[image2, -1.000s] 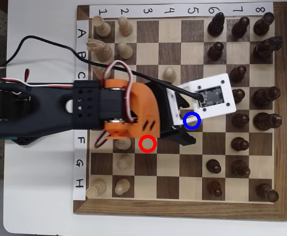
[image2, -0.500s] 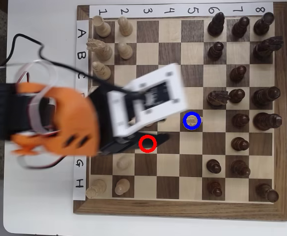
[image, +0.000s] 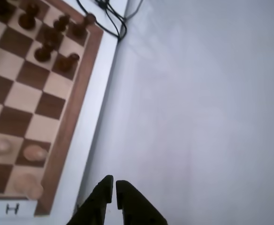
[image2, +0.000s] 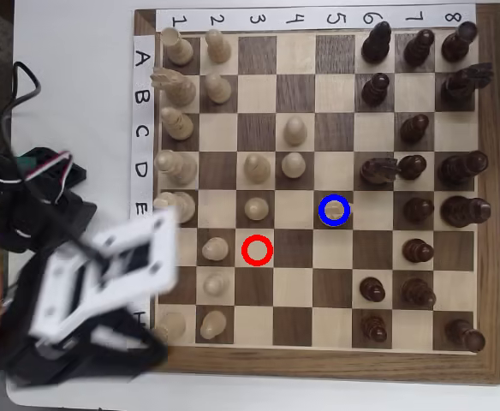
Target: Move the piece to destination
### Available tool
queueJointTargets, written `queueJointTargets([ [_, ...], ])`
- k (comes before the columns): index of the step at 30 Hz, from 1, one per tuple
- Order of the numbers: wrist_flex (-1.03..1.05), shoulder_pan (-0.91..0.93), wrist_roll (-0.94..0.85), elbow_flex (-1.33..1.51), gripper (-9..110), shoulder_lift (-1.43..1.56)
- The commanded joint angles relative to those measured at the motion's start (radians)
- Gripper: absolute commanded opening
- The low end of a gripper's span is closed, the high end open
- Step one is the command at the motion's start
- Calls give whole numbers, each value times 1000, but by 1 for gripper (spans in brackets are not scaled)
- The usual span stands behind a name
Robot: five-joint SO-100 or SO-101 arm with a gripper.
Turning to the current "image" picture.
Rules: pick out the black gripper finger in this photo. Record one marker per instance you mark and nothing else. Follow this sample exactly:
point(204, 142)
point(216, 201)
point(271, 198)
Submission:
point(137, 208)
point(97, 206)

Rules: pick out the white paper strip with letters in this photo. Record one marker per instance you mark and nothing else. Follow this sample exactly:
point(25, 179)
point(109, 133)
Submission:
point(26, 208)

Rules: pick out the dark wooden bishop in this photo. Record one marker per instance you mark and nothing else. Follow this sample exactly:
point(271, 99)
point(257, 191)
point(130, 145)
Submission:
point(53, 32)

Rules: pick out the dark wooden rook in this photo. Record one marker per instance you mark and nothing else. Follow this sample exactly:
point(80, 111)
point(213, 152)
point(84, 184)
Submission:
point(80, 28)

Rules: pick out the wooden chessboard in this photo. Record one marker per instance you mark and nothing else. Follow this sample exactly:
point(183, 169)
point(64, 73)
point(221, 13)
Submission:
point(76, 105)

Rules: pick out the light wooden rook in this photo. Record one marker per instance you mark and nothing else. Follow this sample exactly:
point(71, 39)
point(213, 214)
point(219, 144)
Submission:
point(26, 185)

